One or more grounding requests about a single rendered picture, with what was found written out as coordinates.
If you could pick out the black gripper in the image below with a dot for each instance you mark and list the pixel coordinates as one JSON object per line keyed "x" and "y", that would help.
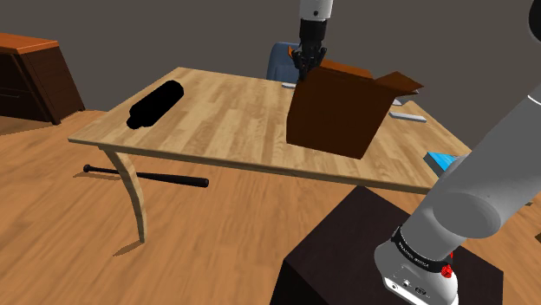
{"x": 313, "y": 34}

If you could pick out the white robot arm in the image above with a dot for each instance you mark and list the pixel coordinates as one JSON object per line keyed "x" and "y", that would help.
{"x": 473, "y": 198}

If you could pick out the blue chair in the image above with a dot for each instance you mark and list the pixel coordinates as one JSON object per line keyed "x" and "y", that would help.
{"x": 281, "y": 63}

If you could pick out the small grey flat object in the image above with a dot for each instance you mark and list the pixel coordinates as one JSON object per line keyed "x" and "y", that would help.
{"x": 288, "y": 85}

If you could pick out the brown open cardboard box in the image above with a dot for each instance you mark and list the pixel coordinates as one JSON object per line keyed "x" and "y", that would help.
{"x": 338, "y": 114}

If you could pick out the light wooden table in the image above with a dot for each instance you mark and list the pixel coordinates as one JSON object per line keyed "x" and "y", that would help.
{"x": 236, "y": 122}

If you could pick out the grey flat remote control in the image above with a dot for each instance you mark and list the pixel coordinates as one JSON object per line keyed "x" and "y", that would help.
{"x": 408, "y": 116}

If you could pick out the black bottle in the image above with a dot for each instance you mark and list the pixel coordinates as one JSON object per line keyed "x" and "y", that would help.
{"x": 154, "y": 104}

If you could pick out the blue book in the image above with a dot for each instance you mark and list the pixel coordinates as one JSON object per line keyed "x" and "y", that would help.
{"x": 439, "y": 162}

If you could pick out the black baseball bat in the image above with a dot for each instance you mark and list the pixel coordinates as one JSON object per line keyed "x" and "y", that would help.
{"x": 169, "y": 178}

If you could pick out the dark robot stand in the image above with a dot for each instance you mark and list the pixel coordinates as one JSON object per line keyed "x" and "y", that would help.
{"x": 338, "y": 253}

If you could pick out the brown wooden dresser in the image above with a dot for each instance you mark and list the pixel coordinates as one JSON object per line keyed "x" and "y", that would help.
{"x": 38, "y": 80}

